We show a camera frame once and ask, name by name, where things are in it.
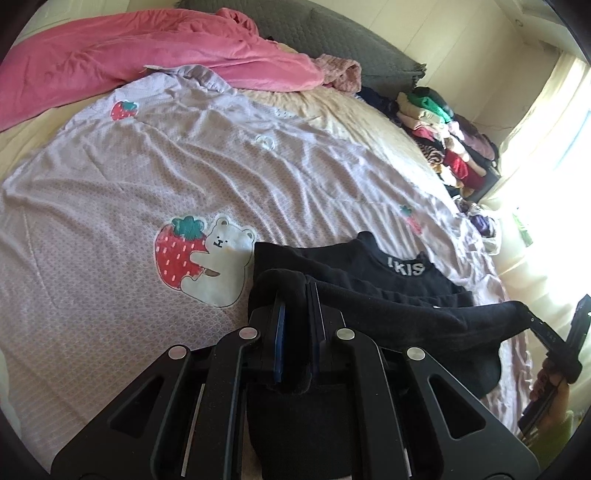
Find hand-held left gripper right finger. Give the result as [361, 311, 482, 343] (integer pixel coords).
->
[305, 282, 541, 480]

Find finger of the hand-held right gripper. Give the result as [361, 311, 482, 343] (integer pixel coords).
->
[523, 312, 568, 355]
[566, 294, 591, 370]

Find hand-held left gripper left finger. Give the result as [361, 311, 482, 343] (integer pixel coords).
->
[51, 295, 288, 480]

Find black sweater with orange cuffs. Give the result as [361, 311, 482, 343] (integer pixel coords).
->
[245, 231, 532, 480]

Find pile of folded clothes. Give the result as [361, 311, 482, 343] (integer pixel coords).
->
[390, 85, 502, 204]

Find person's right hand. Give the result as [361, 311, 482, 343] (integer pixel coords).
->
[530, 356, 572, 432]

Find purple garment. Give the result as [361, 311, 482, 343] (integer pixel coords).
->
[455, 196, 504, 254]

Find lilac strawberry print blanket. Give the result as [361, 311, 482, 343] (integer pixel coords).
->
[0, 62, 532, 476]

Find cream bed sheet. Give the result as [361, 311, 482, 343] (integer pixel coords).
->
[0, 39, 527, 296]

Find navy garment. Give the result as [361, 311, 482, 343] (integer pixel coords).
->
[356, 85, 400, 116]

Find pink fuzzy garment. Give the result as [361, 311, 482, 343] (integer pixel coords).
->
[315, 53, 363, 96]

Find grey quilted headboard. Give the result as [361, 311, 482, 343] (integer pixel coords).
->
[178, 0, 428, 88]

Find pink duvet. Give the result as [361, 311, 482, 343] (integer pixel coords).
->
[0, 7, 326, 132]

